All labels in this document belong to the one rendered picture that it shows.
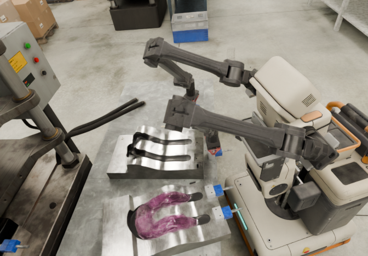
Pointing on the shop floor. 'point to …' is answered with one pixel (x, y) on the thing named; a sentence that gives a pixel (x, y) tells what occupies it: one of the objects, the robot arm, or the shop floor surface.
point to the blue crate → (190, 35)
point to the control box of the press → (31, 71)
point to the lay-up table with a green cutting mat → (346, 4)
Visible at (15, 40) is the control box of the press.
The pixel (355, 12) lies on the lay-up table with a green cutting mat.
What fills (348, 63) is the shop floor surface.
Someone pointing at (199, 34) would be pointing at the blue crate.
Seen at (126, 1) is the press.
